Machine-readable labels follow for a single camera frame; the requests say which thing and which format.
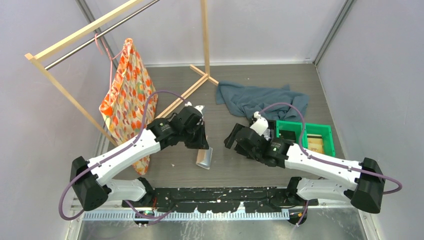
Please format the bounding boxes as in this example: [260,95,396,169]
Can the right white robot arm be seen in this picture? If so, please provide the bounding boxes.
[224,120,386,214]

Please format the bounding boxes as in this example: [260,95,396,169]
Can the orange floral fabric bag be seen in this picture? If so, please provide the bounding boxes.
[98,38,159,176]

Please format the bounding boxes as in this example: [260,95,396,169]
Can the beige leather card holder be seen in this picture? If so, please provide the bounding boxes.
[196,147,213,170]

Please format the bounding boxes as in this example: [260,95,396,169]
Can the green plastic bin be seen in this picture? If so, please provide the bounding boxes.
[275,120,336,157]

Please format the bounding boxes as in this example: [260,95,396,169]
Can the wooden clothes rack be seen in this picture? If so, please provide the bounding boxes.
[24,0,220,147]

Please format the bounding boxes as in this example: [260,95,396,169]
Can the blue grey cloth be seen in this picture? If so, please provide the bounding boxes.
[215,81,310,122]

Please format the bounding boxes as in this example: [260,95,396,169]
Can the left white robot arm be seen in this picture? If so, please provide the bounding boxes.
[70,103,209,212]

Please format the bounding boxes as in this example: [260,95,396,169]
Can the metal hanging rod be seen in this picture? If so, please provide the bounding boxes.
[45,0,160,70]

